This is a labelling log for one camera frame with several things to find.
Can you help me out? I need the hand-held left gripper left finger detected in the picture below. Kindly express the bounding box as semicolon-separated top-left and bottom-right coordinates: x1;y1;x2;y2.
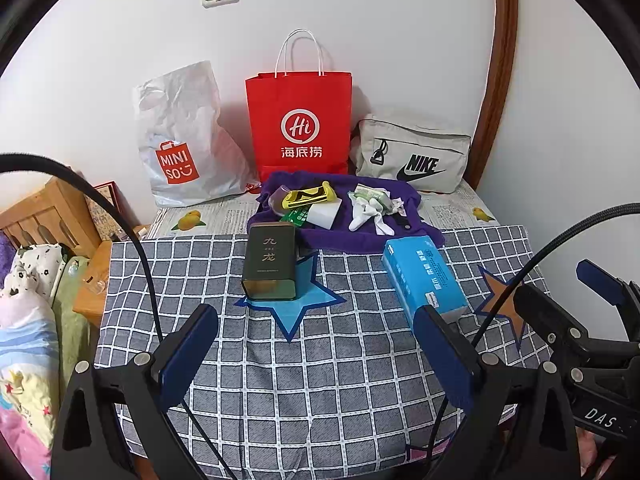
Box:
50;302;220;480

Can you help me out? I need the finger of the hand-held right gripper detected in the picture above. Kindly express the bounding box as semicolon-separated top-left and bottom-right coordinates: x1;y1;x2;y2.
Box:
575;258;640;313
512;283;596;361

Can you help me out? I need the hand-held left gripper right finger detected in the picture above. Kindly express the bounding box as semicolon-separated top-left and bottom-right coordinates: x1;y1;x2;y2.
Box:
414;304;583;480

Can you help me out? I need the blue tissue pack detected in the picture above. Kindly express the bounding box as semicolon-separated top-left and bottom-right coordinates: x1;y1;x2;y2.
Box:
381;236;470;331

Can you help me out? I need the dark green tin box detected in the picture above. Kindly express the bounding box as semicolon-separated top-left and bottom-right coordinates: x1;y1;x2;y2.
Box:
241;223;297;302

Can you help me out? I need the white glove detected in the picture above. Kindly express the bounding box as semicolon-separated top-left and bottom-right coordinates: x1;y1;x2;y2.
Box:
347;195;401;236

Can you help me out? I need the green snack packet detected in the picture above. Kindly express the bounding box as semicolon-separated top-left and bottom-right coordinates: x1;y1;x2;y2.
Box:
280;208;313;228

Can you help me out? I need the green banknote print packet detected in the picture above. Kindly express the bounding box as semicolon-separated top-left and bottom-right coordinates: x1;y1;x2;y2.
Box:
354;184;393;206

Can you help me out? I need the white foam block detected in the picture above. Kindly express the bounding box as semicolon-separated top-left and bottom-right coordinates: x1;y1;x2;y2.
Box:
305;199;343;228

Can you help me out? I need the yellow black packet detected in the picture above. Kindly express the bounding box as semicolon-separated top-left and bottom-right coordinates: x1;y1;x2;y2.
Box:
281;181;333;209

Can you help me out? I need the blue brown star patch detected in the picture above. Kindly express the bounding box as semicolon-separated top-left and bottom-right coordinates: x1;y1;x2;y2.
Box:
472;264;551;346
235;252;347;343

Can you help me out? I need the wooden nightstand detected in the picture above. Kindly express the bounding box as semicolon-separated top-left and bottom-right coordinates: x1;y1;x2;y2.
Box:
72;240;113;328

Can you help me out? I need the grey checkered tablecloth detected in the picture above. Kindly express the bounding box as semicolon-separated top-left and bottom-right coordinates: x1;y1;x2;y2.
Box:
95;225;551;471

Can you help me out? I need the light green blanket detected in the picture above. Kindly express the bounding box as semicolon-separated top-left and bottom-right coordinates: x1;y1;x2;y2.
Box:
50;255;91;386

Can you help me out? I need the purple towel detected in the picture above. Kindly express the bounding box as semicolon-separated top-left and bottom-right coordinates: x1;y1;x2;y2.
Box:
247;171;446;256

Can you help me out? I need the patterned flat box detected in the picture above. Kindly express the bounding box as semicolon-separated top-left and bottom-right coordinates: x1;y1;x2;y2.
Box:
85;182;123;241

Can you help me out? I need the colourful printed quilt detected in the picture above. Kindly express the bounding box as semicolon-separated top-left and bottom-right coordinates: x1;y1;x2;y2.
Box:
0;290;61;466

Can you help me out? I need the white dotted cloth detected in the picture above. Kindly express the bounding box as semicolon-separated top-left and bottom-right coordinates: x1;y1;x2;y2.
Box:
10;244;68;301

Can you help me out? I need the wooden bed headboard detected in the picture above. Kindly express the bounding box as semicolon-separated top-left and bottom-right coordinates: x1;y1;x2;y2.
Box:
0;177;101;261

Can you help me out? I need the grey waist bag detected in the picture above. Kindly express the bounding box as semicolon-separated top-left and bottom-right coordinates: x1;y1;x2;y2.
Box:
350;114;473;193

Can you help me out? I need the white plastic shopping bag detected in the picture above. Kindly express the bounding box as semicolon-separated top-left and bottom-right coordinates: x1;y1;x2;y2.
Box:
132;61;261;208

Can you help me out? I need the red paper shopping bag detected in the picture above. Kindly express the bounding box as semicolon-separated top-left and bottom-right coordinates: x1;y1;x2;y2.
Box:
245;30;353;181

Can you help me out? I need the black braided cable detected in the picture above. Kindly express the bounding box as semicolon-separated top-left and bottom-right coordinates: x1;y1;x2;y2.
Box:
425;203;640;461
0;154;236;480

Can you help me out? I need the brown wooden door frame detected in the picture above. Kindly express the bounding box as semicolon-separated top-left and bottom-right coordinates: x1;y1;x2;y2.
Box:
472;0;521;191

